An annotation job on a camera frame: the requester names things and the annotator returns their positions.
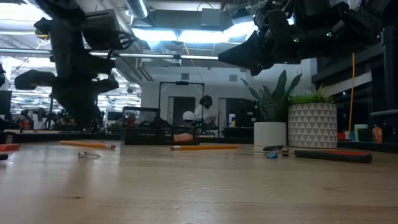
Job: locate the orange-red eraser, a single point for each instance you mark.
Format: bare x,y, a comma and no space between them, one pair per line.
9,147

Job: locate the silver ventilation duct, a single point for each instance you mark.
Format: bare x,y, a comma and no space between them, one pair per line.
138,7

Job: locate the red black screwdriver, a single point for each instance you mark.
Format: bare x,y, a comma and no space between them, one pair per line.
332,156

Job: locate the pink eraser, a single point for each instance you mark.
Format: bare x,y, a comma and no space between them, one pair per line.
183,137

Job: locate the person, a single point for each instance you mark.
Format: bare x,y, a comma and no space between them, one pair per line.
206,101

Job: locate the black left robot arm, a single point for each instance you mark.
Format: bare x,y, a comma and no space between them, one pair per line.
63,46

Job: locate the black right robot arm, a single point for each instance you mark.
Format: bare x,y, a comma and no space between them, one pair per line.
342,25

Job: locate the small blue box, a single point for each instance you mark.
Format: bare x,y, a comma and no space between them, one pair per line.
352,136

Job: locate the black stand frame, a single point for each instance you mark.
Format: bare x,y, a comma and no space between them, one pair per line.
182,83

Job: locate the black mesh desk organizer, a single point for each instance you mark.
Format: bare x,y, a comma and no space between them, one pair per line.
140,137

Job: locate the small blue binder clip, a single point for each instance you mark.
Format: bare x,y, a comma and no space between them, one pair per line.
273,155

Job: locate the grey horizontal bar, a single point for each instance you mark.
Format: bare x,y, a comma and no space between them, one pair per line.
385,113

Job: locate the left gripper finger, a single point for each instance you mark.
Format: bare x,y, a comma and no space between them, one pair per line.
70,105
91,105

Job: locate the small red box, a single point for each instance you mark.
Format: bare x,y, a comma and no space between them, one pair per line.
341,136

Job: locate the black cabinet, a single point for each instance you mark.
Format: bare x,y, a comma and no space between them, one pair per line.
245,113

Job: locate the green plant in triangle-patterned pot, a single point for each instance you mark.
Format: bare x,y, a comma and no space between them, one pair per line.
312,126

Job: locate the white round lamp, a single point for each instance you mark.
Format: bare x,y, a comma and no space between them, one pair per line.
188,116

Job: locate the white bottle with yellow label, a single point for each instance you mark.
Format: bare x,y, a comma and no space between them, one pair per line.
232,121

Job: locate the grey ceiling box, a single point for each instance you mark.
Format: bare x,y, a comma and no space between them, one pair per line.
211,17

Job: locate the long light tube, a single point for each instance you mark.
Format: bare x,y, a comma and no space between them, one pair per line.
149,56

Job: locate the orange bottle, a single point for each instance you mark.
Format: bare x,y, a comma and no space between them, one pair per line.
377,135

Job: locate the small silver binder clip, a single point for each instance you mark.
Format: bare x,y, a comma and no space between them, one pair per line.
82,154

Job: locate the snake plant in white pot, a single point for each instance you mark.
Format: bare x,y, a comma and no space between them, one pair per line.
270,133

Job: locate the yellow pencil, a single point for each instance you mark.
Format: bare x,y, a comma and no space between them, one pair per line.
87,144
205,147

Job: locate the black monitor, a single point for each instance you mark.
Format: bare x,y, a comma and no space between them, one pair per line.
5,102

